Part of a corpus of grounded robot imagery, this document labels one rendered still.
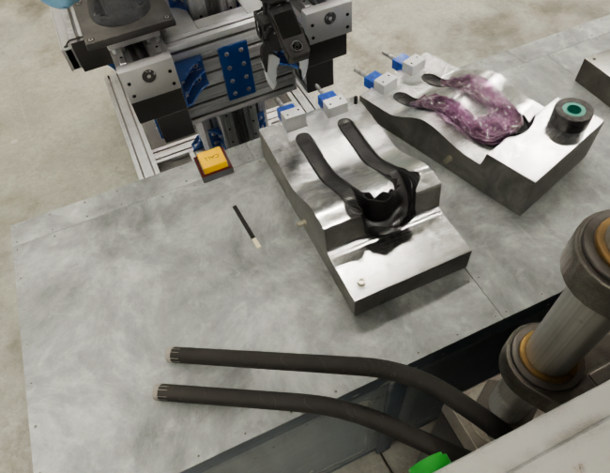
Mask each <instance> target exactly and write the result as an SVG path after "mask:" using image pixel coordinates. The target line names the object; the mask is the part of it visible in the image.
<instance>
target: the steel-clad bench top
mask: <svg viewBox="0 0 610 473"><path fill-rule="evenodd" d="M609 49H610V14H609V15H607V16H604V17H601V18H599V19H596V20H593V21H590V22H588V23H583V24H580V25H577V26H575V27H573V28H570V29H567V30H564V31H561V32H558V33H556V34H554V35H551V36H548V37H545V38H541V39H538V40H535V41H532V42H529V43H527V44H524V45H522V46H519V47H516V48H513V49H510V50H507V51H506V52H503V53H498V54H495V55H492V56H490V57H487V58H484V59H482V60H479V61H476V62H474V63H471V64H468V65H465V66H462V67H459V68H458V69H489V70H492V71H494V72H496V73H498V74H500V75H501V76H503V77H504V78H505V79H507V80H508V81H509V82H510V83H511V84H513V85H514V86H515V87H516V88H517V89H519V90H520V91H521V92H522V93H523V94H525V95H526V96H527V97H529V98H530V99H532V100H533V101H535V102H537V103H539V104H540V105H542V106H544V107H546V106H547V105H548V104H550V103H551V102H552V101H553V100H555V99H556V98H559V99H565V98H577V99H582V100H584V101H586V102H587V103H589V104H590V105H591V106H592V108H593V109H594V115H595V116H597V117H599V118H600V119H602V120H604V123H603V125H602V127H601V129H600V131H599V133H598V135H597V136H596V138H595V140H594V142H593V144H592V146H591V148H590V149H589V151H588V152H587V155H586V156H585V157H584V158H583V159H582V160H581V161H580V162H579V163H578V164H576V165H575V166H574V167H573V168H572V169H571V170H570V171H569V172H568V173H567V174H565V175H564V176H563V177H562V178H561V179H560V180H559V181H558V182H557V183H556V184H555V185H554V186H553V187H552V188H551V189H550V190H549V191H548V192H546V193H545V194H544V195H543V196H542V197H541V198H540V199H539V200H538V201H537V202H535V203H534V204H533V205H532V206H531V207H530V208H529V209H528V210H527V211H525V212H524V213H523V214H522V215H521V216H519V215H517V214H516V213H514V212H512V211H511V210H509V209H508V208H506V207H505V206H503V205H501V204H500V203H499V202H498V201H496V200H494V199H493V198H491V197H490V196H488V195H487V194H485V193H484V192H482V191H480V190H479V189H477V188H475V187H474V186H472V185H471V184H469V183H468V182H466V181H465V180H463V179H462V178H460V177H459V176H457V175H456V174H454V173H453V172H451V171H450V170H448V169H447V168H445V167H444V166H442V165H440V164H439V163H437V162H436V161H434V160H432V159H431V158H429V157H428V156H426V155H425V154H423V153H421V152H420V151H418V150H417V149H416V148H415V147H413V146H412V145H410V144H408V143H407V142H405V141H403V140H402V139H400V138H399V137H397V136H396V135H394V134H393V133H391V132H390V131H388V130H386V129H384V128H383V127H381V126H380V125H379V127H380V128H381V129H382V131H384V132H385V134H386V135H387V136H388V137H389V139H390V140H391V142H392V143H393V144H394V145H395V146H396V147H397V148H398V149H399V150H400V151H402V152H403V153H405V154H406V155H408V156H411V157H413V158H415V159H418V160H420V161H422V162H424V163H425V164H426V165H428V166H429V167H430V168H431V169H432V171H433V172H434V173H435V175H436V176H437V178H438V179H439V180H440V182H441V193H440V201H439V207H440V209H441V211H442V213H443V215H444V216H445V217H446V218H447V220H448V221H449V222H450V224H451V225H452V226H453V227H454V229H455V230H456V231H457V232H458V234H459V235H460V236H461V237H462V239H463V240H464V241H465V242H466V244H467V245H468V246H469V247H470V249H471V250H472V253H471V255H470V257H469V260H468V263H467V266H466V267H464V268H461V269H459V270H457V271H455V272H452V273H451V274H449V275H447V276H444V277H442V278H440V279H438V280H435V281H433V282H430V283H427V284H425V285H423V286H422V287H419V288H417V289H415V290H412V291H410V292H408V293H406V294H403V295H401V296H399V297H397V298H394V299H392V300H390V301H387V302H385V303H383V304H381V305H378V306H376V307H374V308H371V309H370V310H368V311H366V312H363V313H360V314H358V315H355V316H354V315H353V313H352V312H351V310H350V308H349V306H348V305H347V303H346V301H345V299H344V298H343V295H342V293H341V291H340V290H339V288H338V286H337V284H336V283H335V281H334V280H333V278H332V277H331V275H330V273H329V271H328V269H327V267H326V265H325V263H324V262H323V260H322V258H321V256H320V255H319V253H318V251H317V249H316V248H315V247H314V245H313V242H312V241H311V239H310V237H309V235H308V234H307V232H306V230H305V228H304V226H303V225H302V226H300V227H297V222H298V221H300V219H299V218H298V216H297V213H296V212H295V210H294V209H293V207H292V205H291V204H290V202H289V200H288V198H287V197H286V195H285V193H284V191H283V190H282V187H281V185H280V183H279V182H278V180H277V178H276V176H275V175H274V174H273V172H272V170H271V169H270V167H269V165H268V163H267V161H266V159H265V157H264V153H263V148H262V144H261V139H260V138H258V139H255V140H252V141H249V142H247V143H246V144H245V143H244V144H242V145H237V146H234V147H231V148H228V149H226V150H225V152H226V154H227V156H228V158H229V160H230V162H231V163H232V165H233V167H234V171H235V172H234V173H232V174H230V175H226V176H223V177H220V178H218V179H215V180H212V181H209V182H206V183H204V181H203V179H202V178H201V175H200V173H199V171H198V169H197V166H196V164H195V161H192V162H189V163H186V164H183V165H180V166H177V167H176V168H173V169H170V170H167V171H164V172H161V173H159V174H156V175H152V176H149V177H146V178H144V179H141V180H138V181H135V182H132V183H129V184H127V185H125V186H122V187H119V188H116V189H113V190H110V191H106V192H104V193H101V194H98V195H95V196H93V197H90V198H87V199H84V200H82V201H79V202H77V203H74V204H71V205H68V206H63V207H60V208H58V209H56V210H53V211H50V212H47V213H44V214H42V215H39V216H36V217H34V218H31V219H28V220H26V221H21V222H18V223H15V224H12V225H10V232H11V242H12V252H13V262H14V272H15V282H16V292H17V302H18V312H19V322H20V332H21V342H22V351H23V371H24V381H25V391H26V401H27V411H28V420H29V431H30V441H31V451H32V461H33V470H34V473H181V472H183V471H185V470H187V469H189V468H191V467H193V466H195V465H199V464H201V463H202V462H204V461H206V460H208V459H210V458H212V457H215V456H217V455H219V454H221V453H223V452H225V451H227V450H229V449H232V448H234V447H236V446H238V445H240V444H242V443H244V442H246V441H248V440H251V439H253V438H255V437H257V436H259V435H261V434H263V433H265V432H268V431H270V430H272V429H274V428H276V427H278V426H280V425H282V424H284V423H286V422H288V421H290V420H293V419H295V418H297V417H299V416H301V415H304V414H306V413H302V412H291V411H280V410H268V409H257V408H246V407H233V406H222V405H211V404H189V403H177V402H165V401H155V400H154V399H153V397H152V390H153V388H154V386H155V385H156V384H173V385H186V386H199V387H212V388H226V389H252V390H265V391H278V392H292V393H304V394H313V395H320V396H327V397H331V398H336V399H338V398H340V397H342V396H344V395H345V394H347V393H349V392H351V391H353V390H356V389H359V388H361V387H363V386H365V385H367V384H369V383H371V382H374V381H375V380H377V379H379V378H376V377H370V376H360V375H347V374H320V373H307V372H293V371H280V370H266V369H253V368H239V367H225V366H212V365H199V364H185V363H173V362H167V360H166V358H165V353H166V350H167V348H168V347H170V346H178V347H195V348H212V349H228V350H245V351H262V352H279V353H296V354H313V355H330V356H347V357H363V358H373V359H385V360H390V361H394V362H398V363H402V364H405V365H409V364H411V363H413V362H415V361H417V360H419V359H422V358H424V357H427V356H429V355H431V354H433V353H434V352H436V351H438V350H440V349H442V348H445V347H447V346H449V345H451V344H453V343H456V342H458V341H460V340H462V339H464V338H466V337H468V336H470V335H472V334H474V333H476V332H478V331H481V330H483V329H485V328H488V327H490V326H491V325H493V324H496V323H498V322H500V321H502V320H503V319H506V318H508V317H510V316H512V315H515V314H517V313H519V312H521V311H523V310H525V309H527V308H529V307H532V306H534V305H536V304H538V303H540V302H542V301H544V300H546V299H548V298H551V297H553V296H555V295H557V294H559V293H561V292H563V290H564V289H565V287H566V286H567V285H566V284H565V283H564V280H563V277H562V275H561V272H560V257H561V254H562V252H563V250H564V248H565V247H566V245H567V243H568V242H569V240H570V239H571V237H572V235H573V233H574V231H575V230H576V228H577V227H578V226H579V224H580V223H581V222H582V221H583V219H585V218H587V217H588V216H590V215H591V214H593V213H596V212H599V211H602V210H606V209H610V107H609V106H607V105H606V104H605V103H604V102H602V101H601V100H600V99H598V98H597V97H595V96H594V95H593V94H591V93H590V92H589V91H588V90H586V89H585V88H584V87H583V86H582V85H580V84H579V83H578V82H576V81H575V79H576V76H577V74H578V72H579V69H580V68H581V66H582V64H583V61H584V59H585V58H586V57H589V56H592V55H593V54H596V53H600V52H603V51H606V50H609ZM233 206H237V208H238V209H239V211H240V213H241V214H242V216H243V218H244V219H245V221H246V223H247V224H248V225H249V226H250V228H251V230H252V232H253V234H254V235H255V237H256V239H257V240H258V242H259V244H260V245H261V248H259V249H257V248H256V247H255V245H254V243H253V242H252V239H251V237H250V236H249V234H248V232H247V231H246V229H245V227H244V226H243V224H242V222H241V221H240V219H239V217H238V216H237V214H236V212H235V211H234V209H233Z"/></svg>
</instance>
